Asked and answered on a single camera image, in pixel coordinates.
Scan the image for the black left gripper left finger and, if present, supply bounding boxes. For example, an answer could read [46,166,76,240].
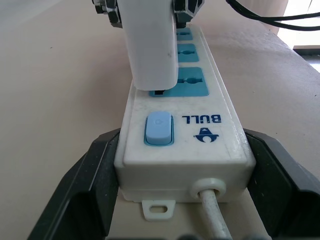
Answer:
[27,127,124,240]

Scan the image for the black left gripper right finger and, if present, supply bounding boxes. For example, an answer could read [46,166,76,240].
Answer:
[243,127,320,240]

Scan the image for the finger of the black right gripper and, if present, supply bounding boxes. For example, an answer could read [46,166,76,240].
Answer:
[173,0,206,29]
[92,0,124,29]

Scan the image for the white charger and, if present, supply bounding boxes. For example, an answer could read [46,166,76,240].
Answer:
[117,0,180,92]

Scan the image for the white power strip blue sockets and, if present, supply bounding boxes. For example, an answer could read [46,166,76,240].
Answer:
[113,24,257,222]

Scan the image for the white power strip cord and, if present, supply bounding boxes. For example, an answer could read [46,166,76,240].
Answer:
[199,187,234,240]

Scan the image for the black cable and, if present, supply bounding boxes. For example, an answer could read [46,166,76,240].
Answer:
[226,0,320,21]
[228,0,320,31]

